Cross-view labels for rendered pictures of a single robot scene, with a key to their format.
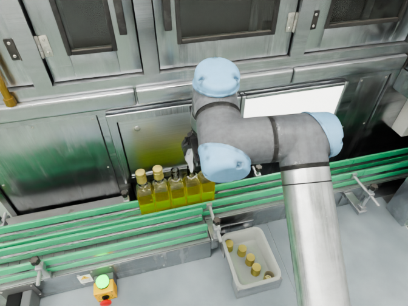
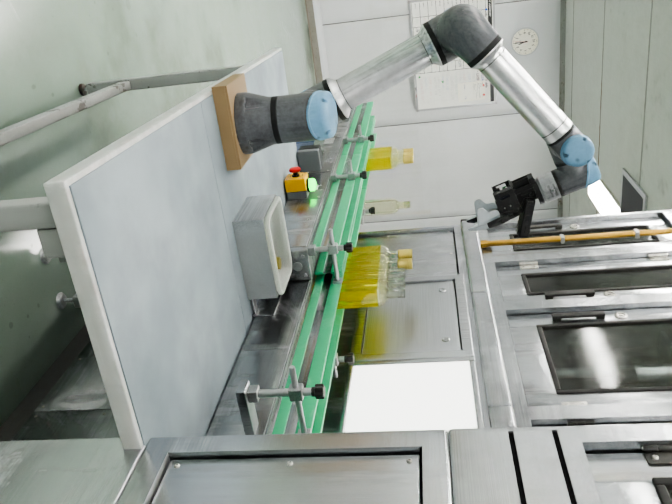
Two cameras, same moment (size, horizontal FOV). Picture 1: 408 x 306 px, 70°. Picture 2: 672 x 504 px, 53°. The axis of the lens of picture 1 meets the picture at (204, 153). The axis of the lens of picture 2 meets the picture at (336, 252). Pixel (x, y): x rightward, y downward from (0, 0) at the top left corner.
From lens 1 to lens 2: 1.97 m
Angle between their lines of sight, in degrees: 76
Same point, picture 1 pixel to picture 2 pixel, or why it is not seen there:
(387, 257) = (166, 329)
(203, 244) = (305, 241)
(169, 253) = (309, 223)
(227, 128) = not seen: hidden behind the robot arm
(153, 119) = (451, 299)
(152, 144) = (415, 298)
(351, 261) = (194, 296)
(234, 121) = not seen: hidden behind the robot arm
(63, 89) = (490, 265)
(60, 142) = (429, 262)
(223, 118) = not seen: hidden behind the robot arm
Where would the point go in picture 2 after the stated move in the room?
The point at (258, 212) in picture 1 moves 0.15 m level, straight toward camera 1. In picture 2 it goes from (290, 318) to (287, 260)
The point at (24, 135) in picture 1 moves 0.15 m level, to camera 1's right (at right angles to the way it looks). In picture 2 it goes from (443, 249) to (444, 258)
